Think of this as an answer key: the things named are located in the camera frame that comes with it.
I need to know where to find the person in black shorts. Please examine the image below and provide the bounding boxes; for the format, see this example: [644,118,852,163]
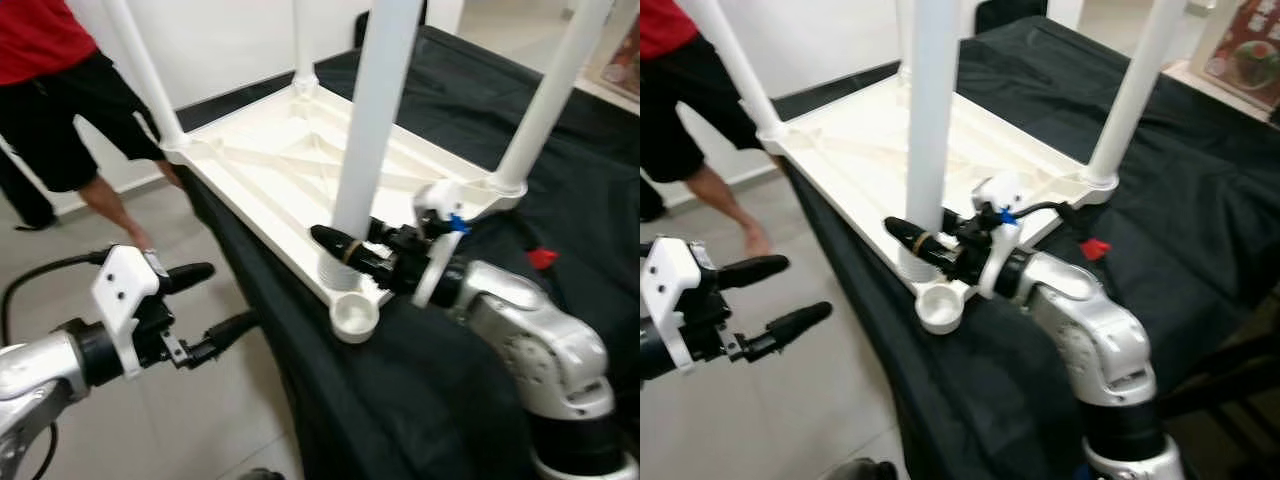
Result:
[640,0,776,256]
[0,0,186,251]

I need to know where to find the black stool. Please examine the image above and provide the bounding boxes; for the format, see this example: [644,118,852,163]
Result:
[1155,310,1280,480]

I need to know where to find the food picture poster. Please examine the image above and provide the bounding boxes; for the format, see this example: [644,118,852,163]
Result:
[600,20,640,101]
[1195,0,1280,111]

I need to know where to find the white plastic table top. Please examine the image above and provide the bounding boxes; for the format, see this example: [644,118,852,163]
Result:
[160,80,526,346]
[765,70,1119,336]

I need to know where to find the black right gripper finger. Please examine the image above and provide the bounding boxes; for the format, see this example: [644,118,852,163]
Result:
[368,215,421,247]
[883,215,961,272]
[310,225,396,287]
[940,212,986,242]

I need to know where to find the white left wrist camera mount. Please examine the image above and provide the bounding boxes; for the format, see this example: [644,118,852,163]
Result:
[642,235,716,373]
[90,245,171,379]

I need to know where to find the black tablecloth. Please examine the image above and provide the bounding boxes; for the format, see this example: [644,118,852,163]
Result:
[785,15,1280,480]
[175,25,640,480]

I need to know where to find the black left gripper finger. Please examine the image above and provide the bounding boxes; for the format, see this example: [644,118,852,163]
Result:
[160,262,216,297]
[740,300,833,364]
[185,310,261,367]
[715,255,791,294]

